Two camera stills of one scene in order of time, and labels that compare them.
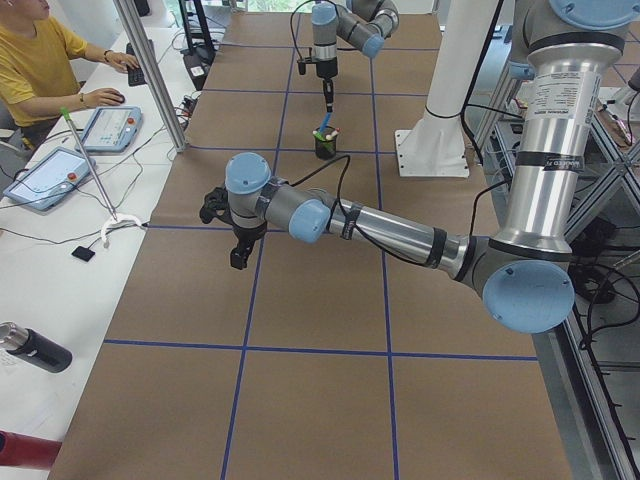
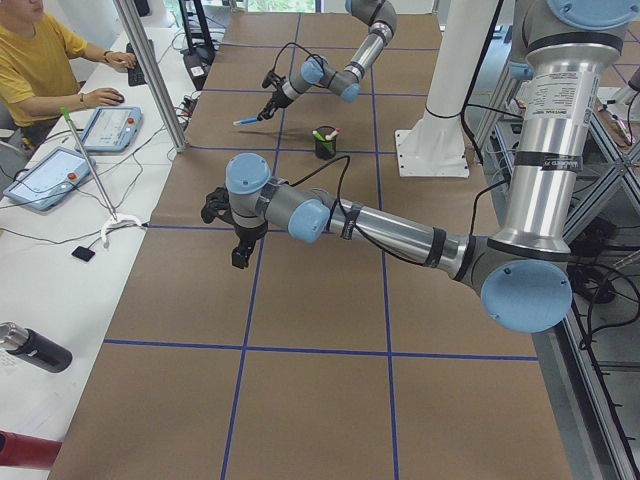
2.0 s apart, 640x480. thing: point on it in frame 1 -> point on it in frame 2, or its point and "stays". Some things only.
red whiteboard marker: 332,134 stays
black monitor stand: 199,56 stays
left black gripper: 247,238 stays
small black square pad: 83,253 stays
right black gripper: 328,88 -> 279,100
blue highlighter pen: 325,121 -> 243,121
